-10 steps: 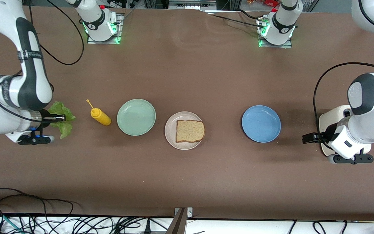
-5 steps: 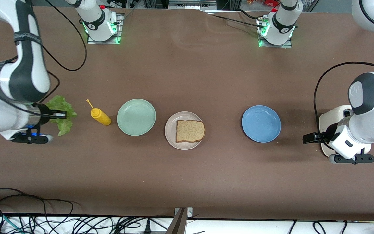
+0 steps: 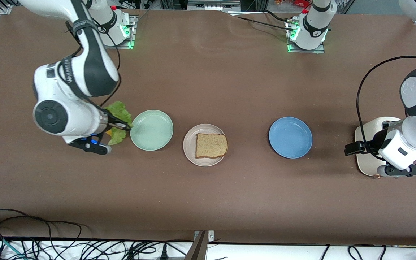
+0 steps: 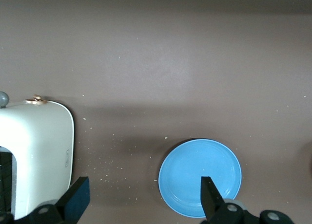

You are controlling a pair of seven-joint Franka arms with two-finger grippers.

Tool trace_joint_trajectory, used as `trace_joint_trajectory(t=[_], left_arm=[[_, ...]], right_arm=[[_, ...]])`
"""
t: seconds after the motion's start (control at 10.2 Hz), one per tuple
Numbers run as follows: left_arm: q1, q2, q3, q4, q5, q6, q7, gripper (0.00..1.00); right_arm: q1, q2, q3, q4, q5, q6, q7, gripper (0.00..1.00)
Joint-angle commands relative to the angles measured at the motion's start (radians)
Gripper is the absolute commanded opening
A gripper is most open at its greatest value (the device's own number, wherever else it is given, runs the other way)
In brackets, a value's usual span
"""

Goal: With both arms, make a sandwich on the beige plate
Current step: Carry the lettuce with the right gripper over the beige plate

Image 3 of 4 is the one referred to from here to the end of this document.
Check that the green lettuce leaf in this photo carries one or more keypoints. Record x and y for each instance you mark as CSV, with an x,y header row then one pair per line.
x,y
121,111

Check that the brown bread slice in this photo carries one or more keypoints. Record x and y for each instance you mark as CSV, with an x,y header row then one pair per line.
x,y
211,146

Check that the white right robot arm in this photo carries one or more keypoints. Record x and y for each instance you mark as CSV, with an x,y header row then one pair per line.
x,y
92,65

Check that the mint green plate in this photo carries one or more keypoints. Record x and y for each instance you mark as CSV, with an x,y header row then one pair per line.
x,y
151,130

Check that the blue plate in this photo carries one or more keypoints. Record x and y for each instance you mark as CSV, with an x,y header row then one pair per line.
x,y
290,138

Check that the beige plate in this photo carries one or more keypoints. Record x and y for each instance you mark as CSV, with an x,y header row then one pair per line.
x,y
190,144

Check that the yellow mustard squeeze bottle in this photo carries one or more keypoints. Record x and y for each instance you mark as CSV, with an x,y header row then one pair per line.
x,y
109,133

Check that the white two-slot toaster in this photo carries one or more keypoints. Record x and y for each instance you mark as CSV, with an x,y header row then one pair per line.
x,y
368,131

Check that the black power plug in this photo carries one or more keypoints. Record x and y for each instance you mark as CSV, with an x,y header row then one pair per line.
x,y
164,252

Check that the red snack packet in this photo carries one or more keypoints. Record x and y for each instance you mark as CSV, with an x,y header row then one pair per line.
x,y
298,3

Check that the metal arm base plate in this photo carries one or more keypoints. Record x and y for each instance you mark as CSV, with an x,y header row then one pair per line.
x,y
320,51
133,34

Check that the aluminium profile post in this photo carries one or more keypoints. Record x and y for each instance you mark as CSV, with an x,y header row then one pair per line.
x,y
199,249

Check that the aluminium cross rail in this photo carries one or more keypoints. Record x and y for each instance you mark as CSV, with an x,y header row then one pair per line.
x,y
211,5

